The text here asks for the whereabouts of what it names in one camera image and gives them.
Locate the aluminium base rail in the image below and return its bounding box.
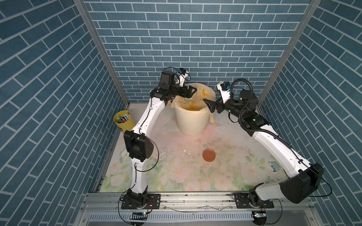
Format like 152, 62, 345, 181
74, 192, 323, 226

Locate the cream trash bin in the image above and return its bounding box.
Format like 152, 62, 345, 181
173, 82, 216, 136

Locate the red-brown jar lid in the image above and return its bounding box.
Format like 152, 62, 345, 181
202, 149, 216, 162

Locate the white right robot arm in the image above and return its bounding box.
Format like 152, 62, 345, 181
204, 89, 324, 208

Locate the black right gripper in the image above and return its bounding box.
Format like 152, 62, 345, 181
205, 97, 245, 121

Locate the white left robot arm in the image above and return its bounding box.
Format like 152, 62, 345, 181
123, 68, 197, 209

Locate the white slotted cable duct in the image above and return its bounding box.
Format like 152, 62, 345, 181
88, 211, 254, 223

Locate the banana print trash bag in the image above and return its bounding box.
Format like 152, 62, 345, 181
168, 82, 218, 127

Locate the glass jar with tea leaves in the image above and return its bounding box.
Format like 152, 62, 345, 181
184, 84, 198, 104

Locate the yellow pen cup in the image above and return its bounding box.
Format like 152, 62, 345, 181
113, 110, 136, 133

